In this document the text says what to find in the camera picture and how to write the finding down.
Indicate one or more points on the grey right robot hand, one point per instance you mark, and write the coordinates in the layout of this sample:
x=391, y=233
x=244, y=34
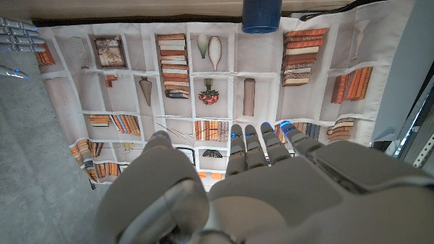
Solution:
x=17, y=39

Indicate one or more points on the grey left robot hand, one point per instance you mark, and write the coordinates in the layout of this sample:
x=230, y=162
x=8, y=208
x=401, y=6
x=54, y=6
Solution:
x=271, y=203

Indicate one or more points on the dark blue cup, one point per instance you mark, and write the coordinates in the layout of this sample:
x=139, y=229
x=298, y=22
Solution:
x=261, y=15

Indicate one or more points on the printed bookshelf backdrop cloth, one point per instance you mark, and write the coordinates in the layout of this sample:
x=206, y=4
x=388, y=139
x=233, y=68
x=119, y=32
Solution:
x=264, y=84

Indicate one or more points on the white perforated metal strip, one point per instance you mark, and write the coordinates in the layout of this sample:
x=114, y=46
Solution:
x=424, y=152

